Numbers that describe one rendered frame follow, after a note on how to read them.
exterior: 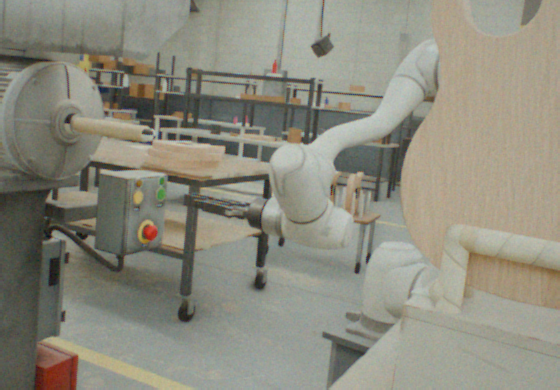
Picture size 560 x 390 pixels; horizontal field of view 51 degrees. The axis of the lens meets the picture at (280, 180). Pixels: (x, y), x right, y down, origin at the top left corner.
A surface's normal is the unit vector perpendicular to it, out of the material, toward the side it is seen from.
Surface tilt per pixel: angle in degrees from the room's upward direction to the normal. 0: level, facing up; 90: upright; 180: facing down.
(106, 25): 90
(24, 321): 90
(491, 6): 90
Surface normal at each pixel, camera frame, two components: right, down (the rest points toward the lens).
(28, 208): 0.88, 0.15
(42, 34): -0.46, 0.07
